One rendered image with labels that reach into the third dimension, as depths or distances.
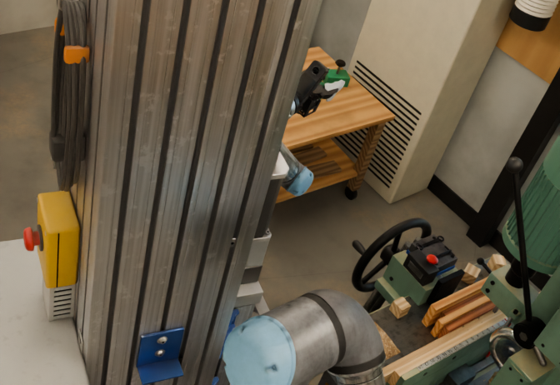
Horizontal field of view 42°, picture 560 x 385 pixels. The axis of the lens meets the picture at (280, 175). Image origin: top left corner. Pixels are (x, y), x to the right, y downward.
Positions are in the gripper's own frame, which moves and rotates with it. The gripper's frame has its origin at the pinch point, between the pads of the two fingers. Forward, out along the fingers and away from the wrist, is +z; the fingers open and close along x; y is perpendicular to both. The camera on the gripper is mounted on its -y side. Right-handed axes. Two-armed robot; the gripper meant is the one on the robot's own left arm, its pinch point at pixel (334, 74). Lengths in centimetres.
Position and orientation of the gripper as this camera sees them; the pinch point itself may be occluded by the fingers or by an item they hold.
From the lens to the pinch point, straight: 202.6
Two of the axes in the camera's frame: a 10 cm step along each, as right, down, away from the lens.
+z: 6.5, -3.8, 6.6
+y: -3.2, 6.5, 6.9
